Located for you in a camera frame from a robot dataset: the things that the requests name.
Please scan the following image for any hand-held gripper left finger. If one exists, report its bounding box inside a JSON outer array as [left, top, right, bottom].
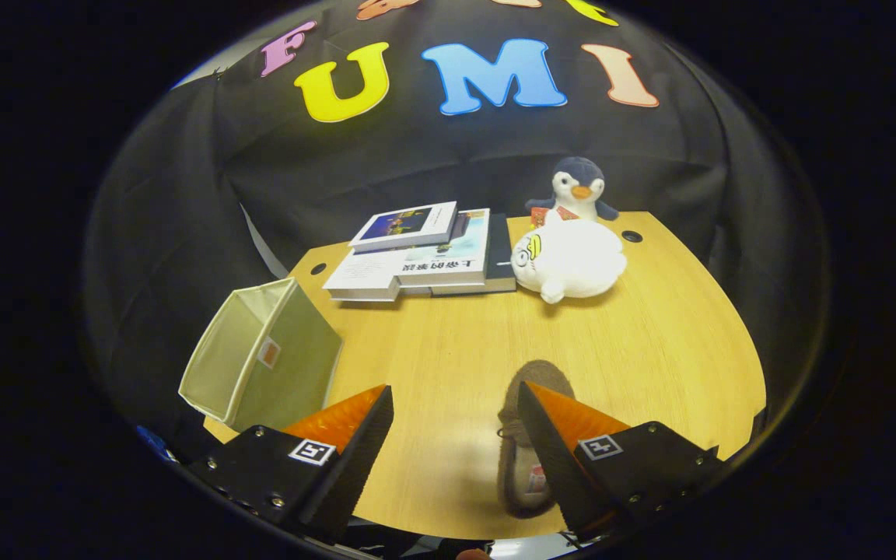
[[187, 384, 394, 544]]

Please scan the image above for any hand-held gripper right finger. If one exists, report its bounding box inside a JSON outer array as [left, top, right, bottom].
[[516, 381, 725, 544]]

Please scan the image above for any brown fuzzy slipper shoe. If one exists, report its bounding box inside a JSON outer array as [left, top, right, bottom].
[[496, 359, 578, 519]]

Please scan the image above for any beige fabric storage box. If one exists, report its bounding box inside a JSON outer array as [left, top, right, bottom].
[[178, 278, 344, 434]]

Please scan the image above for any white cover book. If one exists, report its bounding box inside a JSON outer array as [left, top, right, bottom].
[[323, 249, 411, 303]]

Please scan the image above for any white seal plush toy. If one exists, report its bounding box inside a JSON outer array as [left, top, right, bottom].
[[511, 218, 628, 305]]

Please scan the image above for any black cover book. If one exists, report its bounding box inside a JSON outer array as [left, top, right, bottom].
[[430, 213, 518, 297]]

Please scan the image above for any light blue cover book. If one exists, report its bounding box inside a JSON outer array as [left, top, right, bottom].
[[397, 208, 492, 288]]

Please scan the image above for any small book with blue picture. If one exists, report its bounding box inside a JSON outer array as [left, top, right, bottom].
[[348, 201, 459, 254]]

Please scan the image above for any grey penguin plush toy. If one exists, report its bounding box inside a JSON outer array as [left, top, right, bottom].
[[525, 156, 620, 229]]

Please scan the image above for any black backdrop cloth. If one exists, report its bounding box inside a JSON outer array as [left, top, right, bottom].
[[82, 0, 831, 467]]

